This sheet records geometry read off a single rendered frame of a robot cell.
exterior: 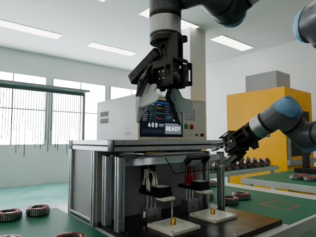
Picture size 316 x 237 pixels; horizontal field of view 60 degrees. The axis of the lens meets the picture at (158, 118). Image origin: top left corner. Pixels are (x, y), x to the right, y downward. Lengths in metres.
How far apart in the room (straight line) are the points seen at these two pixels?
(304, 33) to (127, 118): 0.76
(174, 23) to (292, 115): 0.46
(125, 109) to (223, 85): 6.59
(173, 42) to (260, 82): 4.68
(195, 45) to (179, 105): 4.94
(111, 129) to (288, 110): 0.82
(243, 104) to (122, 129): 3.98
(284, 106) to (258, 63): 6.38
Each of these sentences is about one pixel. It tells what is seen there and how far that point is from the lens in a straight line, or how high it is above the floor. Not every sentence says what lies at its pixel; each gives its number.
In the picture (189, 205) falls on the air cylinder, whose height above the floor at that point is 0.80.
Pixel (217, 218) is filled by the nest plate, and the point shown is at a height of 0.78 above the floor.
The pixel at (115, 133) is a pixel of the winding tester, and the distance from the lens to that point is 1.32.
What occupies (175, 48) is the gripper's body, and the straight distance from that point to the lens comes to 0.61.
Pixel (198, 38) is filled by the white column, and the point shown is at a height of 3.11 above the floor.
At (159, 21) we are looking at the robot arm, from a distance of 0.64.
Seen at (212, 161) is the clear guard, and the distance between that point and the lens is 1.09.
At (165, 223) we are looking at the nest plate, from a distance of 1.17.
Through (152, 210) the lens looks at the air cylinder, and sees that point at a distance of 1.24.
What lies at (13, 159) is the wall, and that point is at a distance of 7.39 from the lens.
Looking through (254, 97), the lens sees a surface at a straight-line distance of 4.98.
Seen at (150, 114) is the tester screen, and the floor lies 1.23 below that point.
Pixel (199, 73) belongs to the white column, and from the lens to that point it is 5.51.
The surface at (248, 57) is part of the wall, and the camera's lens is 7.46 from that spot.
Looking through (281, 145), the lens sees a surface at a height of 1.02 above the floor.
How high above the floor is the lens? 1.12
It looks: 4 degrees up
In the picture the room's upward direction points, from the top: straight up
